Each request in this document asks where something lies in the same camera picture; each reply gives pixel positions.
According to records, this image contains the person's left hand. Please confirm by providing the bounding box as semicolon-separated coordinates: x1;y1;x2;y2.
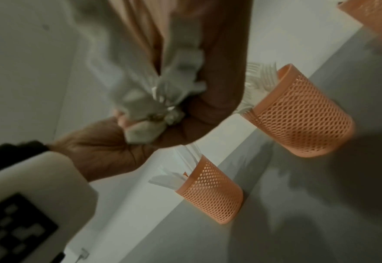
48;110;156;182

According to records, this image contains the person's right hand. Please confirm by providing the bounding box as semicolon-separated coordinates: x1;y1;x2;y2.
108;0;253;150

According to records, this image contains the bunch of white plastic forks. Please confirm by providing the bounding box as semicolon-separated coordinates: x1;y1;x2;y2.
233;61;279;115

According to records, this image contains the bunch of white plastic cutlery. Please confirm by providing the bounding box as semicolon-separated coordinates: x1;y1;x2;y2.
64;0;208;146

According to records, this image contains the bunch of white plastic knives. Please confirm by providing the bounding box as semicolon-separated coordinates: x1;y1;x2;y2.
148;143;201;192

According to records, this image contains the orange mesh cup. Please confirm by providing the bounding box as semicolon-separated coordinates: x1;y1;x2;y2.
175;154;244;225
243;63;356;158
337;0;382;55

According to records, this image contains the white marker cube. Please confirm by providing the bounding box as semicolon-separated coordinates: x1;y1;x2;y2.
0;150;99;263

